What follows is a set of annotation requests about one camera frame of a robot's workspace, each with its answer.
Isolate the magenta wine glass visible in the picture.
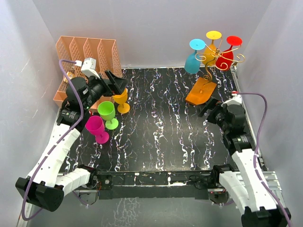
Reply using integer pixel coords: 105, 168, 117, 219
85, 115, 109, 144

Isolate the purple cable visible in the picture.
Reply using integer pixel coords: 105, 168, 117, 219
210, 92, 293, 227
21, 59, 85, 221

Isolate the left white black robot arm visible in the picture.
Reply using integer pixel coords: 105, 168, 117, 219
15, 70, 127, 212

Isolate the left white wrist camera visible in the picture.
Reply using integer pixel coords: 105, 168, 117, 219
75, 58, 100, 79

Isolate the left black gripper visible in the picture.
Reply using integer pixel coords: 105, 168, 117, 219
83, 70, 129, 110

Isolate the green wine glass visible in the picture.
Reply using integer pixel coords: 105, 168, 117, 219
98, 101, 119, 130

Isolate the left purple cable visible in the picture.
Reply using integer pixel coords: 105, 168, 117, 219
21, 59, 85, 221

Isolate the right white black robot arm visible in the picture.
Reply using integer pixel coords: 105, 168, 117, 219
197, 94, 291, 227

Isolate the peach plastic file organizer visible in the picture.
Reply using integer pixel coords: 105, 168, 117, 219
53, 36, 123, 113

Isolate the orange wine glass rear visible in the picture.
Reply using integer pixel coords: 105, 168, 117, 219
203, 30, 222, 66

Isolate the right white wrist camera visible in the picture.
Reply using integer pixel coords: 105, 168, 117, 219
223, 91, 242, 105

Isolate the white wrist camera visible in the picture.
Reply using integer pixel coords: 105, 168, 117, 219
75, 58, 100, 79
223, 91, 242, 105

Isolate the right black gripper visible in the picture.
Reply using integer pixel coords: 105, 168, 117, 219
194, 96, 229, 132

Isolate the black front base bar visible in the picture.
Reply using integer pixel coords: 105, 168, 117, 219
97, 171, 215, 200

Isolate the cyan wine glass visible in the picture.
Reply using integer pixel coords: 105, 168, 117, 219
184, 39, 205, 74

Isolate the yellow tag in organizer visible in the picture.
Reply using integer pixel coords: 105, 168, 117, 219
63, 71, 75, 83

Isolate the yellow-orange wine glass front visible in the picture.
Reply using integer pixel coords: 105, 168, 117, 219
113, 88, 130, 114

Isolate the red wine glass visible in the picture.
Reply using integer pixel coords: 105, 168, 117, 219
215, 35, 242, 71

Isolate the gold wire glass rack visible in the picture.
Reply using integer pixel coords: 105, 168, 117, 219
186, 46, 245, 106

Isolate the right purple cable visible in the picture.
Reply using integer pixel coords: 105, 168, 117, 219
210, 92, 293, 227

